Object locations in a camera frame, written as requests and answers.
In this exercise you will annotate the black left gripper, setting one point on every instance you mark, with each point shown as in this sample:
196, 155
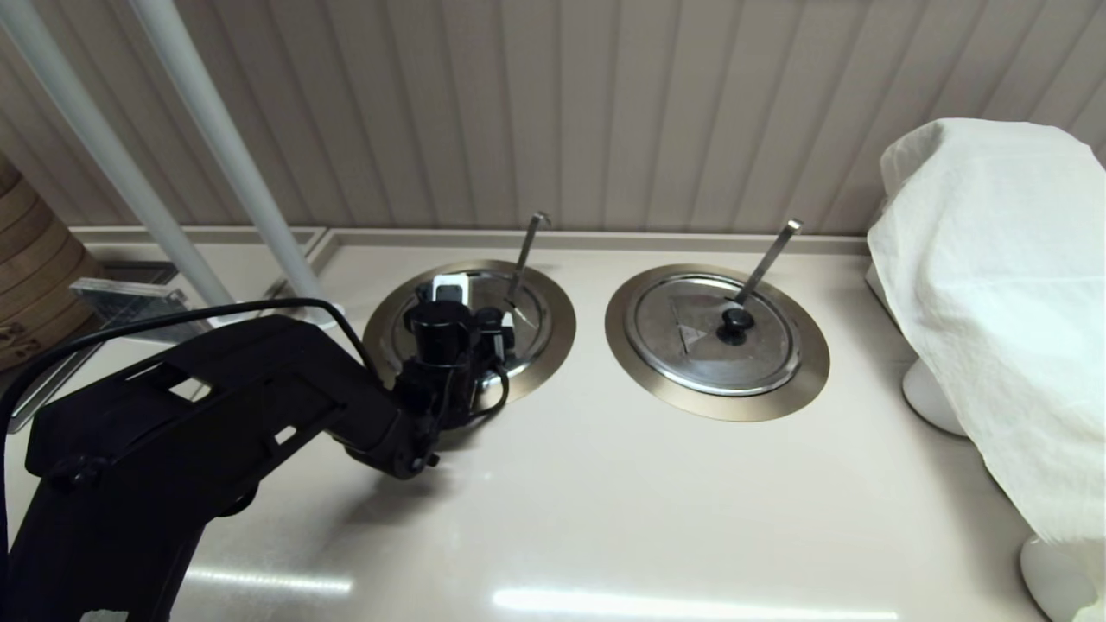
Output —
492, 345

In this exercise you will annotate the hinged steel lid black knob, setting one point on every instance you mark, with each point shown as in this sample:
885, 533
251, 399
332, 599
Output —
691, 367
531, 345

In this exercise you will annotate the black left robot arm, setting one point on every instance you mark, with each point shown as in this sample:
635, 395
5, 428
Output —
216, 406

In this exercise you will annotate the bamboo steamer stack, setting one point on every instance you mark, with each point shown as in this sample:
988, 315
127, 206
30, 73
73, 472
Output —
34, 259

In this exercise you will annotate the white cloth cover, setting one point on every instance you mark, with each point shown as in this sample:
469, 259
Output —
994, 259

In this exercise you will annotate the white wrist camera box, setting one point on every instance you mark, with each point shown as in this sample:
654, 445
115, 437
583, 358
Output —
449, 285

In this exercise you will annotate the white round pedestal base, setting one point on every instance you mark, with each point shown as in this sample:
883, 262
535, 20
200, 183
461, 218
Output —
1052, 579
926, 402

